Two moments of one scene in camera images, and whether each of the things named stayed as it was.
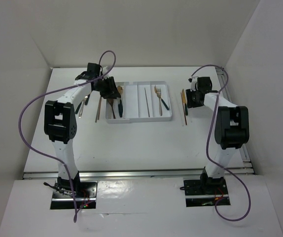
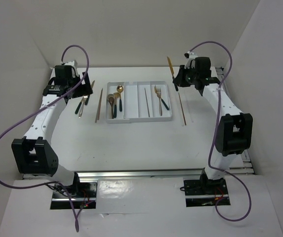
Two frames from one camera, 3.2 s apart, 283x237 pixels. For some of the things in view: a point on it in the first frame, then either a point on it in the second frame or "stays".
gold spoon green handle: (86, 99) to (120, 88)
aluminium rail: (142, 173) stays
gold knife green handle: (185, 101) to (172, 73)
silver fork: (159, 94) stays
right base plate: (206, 192) stays
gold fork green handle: (77, 109) stays
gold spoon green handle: (120, 90) to (116, 95)
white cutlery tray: (140, 101) stays
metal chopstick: (147, 102) stays
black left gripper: (111, 91) to (84, 89)
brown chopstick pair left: (97, 113) stays
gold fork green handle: (157, 91) stays
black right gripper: (190, 103) to (179, 80)
